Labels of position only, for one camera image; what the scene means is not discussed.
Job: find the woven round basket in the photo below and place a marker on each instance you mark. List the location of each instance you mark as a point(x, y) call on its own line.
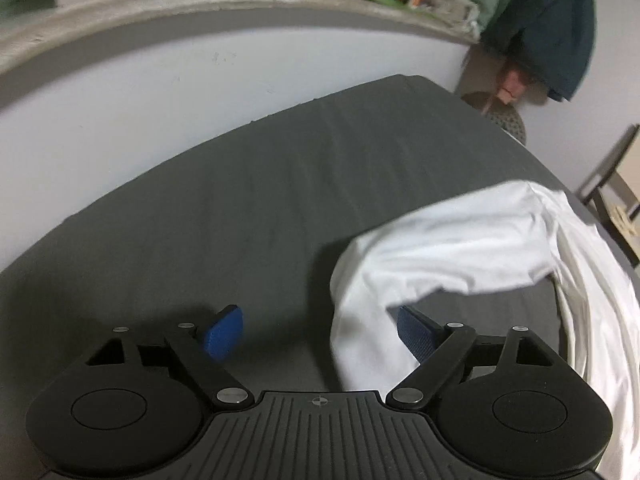
point(505, 117)

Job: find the wooden chair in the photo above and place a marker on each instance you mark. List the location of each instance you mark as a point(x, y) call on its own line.
point(612, 185)

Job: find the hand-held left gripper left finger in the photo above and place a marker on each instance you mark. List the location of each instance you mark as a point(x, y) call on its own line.
point(223, 336)

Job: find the grey bed sheet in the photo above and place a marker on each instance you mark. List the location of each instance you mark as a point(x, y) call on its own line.
point(210, 200)

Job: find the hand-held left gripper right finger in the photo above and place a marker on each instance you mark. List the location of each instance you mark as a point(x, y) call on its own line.
point(414, 336)

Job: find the white shirt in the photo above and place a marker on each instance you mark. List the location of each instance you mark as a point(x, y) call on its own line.
point(465, 250)

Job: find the pink box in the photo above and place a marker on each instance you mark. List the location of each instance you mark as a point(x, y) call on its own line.
point(512, 85)

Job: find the dark blue hoodie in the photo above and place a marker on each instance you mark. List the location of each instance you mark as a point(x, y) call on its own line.
point(550, 25)

